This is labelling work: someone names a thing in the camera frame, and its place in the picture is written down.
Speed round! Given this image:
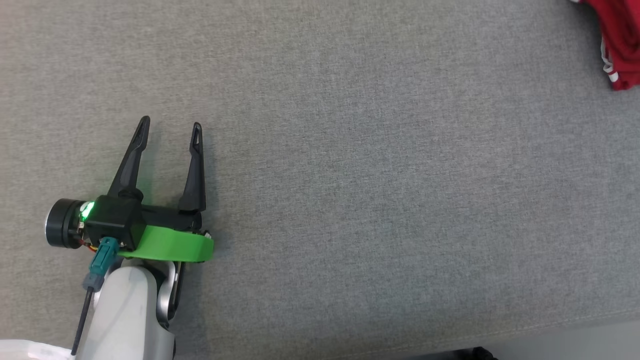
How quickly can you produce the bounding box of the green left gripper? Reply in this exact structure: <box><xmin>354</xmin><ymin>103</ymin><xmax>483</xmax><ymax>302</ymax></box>
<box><xmin>45</xmin><ymin>116</ymin><xmax>215</xmax><ymax>264</ymax></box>

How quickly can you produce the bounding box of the red jersey shirt number 23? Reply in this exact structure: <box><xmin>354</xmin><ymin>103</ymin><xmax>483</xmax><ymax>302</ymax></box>
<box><xmin>570</xmin><ymin>0</ymin><xmax>640</xmax><ymax>92</ymax></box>

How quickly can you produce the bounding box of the teal plug left camera cable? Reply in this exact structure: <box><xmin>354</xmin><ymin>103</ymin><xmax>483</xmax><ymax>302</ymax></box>
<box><xmin>70</xmin><ymin>237</ymin><xmax>121</xmax><ymax>357</ymax></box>

